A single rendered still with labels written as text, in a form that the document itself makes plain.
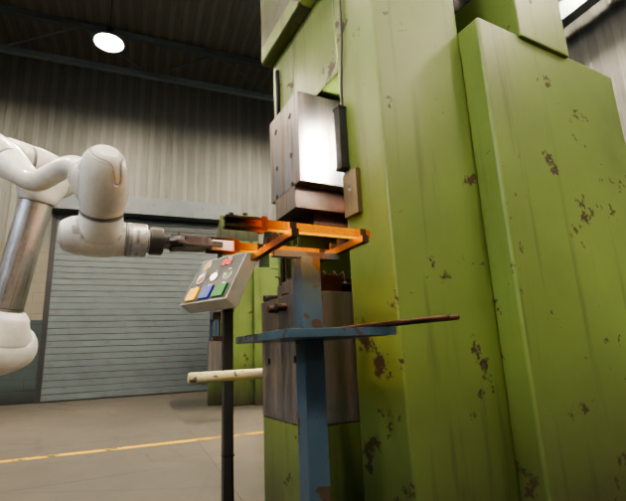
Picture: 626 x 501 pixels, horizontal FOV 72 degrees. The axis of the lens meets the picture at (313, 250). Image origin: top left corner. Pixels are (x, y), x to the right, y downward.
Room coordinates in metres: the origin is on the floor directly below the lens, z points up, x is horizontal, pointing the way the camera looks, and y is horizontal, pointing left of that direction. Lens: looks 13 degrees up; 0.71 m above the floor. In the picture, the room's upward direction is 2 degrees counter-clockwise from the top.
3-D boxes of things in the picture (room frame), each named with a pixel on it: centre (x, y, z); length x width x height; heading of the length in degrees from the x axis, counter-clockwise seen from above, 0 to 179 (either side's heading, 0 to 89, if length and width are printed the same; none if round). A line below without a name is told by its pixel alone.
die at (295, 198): (1.83, -0.08, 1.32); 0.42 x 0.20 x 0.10; 118
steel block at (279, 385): (1.78, -0.11, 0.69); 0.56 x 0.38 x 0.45; 118
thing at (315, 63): (1.86, -0.23, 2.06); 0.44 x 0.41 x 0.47; 118
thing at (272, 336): (1.23, 0.02, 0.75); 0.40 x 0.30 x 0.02; 27
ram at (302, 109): (1.79, -0.10, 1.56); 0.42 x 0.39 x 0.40; 118
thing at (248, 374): (1.99, 0.35, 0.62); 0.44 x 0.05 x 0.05; 118
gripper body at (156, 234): (1.16, 0.41, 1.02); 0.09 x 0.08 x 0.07; 118
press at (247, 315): (7.06, 0.63, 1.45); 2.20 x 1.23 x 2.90; 112
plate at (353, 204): (1.51, -0.15, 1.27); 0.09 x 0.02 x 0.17; 28
